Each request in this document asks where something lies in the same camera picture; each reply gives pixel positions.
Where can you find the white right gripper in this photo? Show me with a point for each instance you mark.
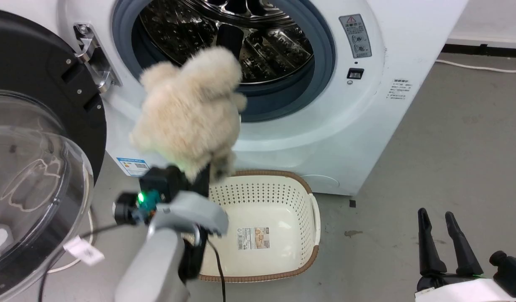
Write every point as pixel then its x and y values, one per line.
pixel 459 290

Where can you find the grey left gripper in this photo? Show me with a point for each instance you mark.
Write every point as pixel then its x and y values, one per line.
pixel 195 212

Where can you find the cream fluffy plush toy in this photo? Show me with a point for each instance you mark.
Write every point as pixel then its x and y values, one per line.
pixel 186 113

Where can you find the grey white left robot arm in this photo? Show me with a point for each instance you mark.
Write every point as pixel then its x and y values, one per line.
pixel 151 268

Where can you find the cream perforated laundry basket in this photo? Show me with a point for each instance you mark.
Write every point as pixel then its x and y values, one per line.
pixel 274 218

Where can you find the white front-load washing machine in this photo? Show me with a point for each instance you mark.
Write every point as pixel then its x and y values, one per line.
pixel 358 126

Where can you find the blue white energy label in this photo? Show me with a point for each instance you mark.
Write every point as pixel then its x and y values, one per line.
pixel 133 166

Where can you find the paper label sticker with barcode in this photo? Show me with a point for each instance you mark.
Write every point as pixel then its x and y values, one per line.
pixel 253 238

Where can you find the chrome washer door hinge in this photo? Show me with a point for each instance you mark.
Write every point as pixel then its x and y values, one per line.
pixel 92 54

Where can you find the black washer door, glass bowl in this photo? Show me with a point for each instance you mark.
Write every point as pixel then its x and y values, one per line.
pixel 27 126

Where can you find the black door latch socket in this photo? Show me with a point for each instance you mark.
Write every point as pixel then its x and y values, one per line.
pixel 355 74

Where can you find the grey warning sticker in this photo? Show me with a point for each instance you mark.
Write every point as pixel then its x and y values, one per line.
pixel 356 35

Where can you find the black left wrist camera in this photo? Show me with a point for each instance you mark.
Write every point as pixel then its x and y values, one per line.
pixel 157 188

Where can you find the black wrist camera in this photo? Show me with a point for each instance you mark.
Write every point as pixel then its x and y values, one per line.
pixel 157 188
pixel 509 272

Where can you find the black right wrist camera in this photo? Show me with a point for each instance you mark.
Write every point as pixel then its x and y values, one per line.
pixel 509 272

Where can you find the black wall baseboard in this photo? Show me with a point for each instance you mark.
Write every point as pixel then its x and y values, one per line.
pixel 484 48

